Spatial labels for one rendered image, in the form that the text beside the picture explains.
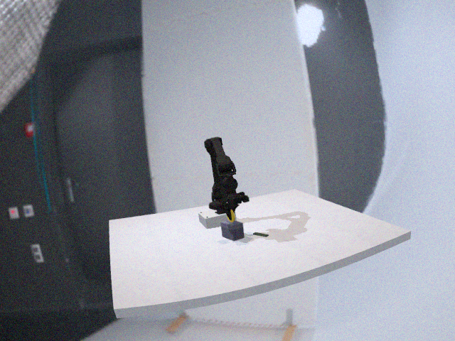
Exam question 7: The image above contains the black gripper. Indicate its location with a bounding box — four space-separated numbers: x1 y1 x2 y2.
208 188 250 220

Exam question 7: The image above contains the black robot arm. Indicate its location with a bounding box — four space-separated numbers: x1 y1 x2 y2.
204 136 245 205

